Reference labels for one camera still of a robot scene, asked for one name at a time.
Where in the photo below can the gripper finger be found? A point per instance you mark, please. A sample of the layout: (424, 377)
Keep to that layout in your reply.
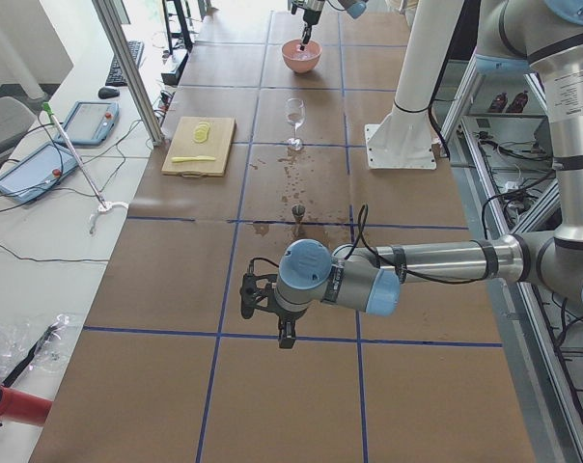
(306, 36)
(286, 340)

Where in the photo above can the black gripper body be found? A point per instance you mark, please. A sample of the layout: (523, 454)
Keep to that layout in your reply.
(313, 6)
(285, 315)

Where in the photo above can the steel double jigger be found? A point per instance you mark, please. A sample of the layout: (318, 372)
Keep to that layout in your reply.
(298, 212)

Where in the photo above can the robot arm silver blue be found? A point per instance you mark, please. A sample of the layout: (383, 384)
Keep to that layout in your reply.
(353, 8)
(547, 38)

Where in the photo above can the pile of clear ice cubes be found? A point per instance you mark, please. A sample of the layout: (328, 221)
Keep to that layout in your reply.
(303, 56)

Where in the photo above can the clear wine glass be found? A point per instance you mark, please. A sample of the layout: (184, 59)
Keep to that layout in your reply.
(295, 115)

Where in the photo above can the pink bowl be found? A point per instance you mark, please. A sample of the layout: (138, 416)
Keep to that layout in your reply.
(300, 67)

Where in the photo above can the bamboo cutting board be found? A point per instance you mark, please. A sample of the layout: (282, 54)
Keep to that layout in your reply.
(220, 137)

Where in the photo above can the yellow plastic knife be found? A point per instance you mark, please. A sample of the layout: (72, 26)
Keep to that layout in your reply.
(197, 158)

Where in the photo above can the black computer mouse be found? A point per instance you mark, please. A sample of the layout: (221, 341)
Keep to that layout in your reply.
(108, 92)

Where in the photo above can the teach pendant far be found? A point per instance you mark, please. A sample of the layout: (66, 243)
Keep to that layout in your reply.
(89, 123)

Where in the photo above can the teach pendant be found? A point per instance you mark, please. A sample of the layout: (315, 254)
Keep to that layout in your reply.
(89, 123)
(37, 173)

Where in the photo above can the clear plastic bag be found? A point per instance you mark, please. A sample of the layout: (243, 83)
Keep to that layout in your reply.
(40, 343)

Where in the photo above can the purple rod green tip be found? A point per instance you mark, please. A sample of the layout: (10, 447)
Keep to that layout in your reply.
(104, 206)

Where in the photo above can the teach pendant near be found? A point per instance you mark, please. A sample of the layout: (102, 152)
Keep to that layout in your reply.
(37, 173)

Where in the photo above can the red cylinder bottle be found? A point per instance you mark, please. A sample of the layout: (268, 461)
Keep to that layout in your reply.
(17, 406)

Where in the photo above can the grey office chair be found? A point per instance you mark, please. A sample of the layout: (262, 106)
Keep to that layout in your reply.
(15, 119)

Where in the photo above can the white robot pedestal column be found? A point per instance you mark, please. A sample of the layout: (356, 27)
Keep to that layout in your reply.
(403, 140)

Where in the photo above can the aluminium frame post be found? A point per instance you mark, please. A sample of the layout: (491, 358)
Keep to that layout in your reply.
(111, 24)

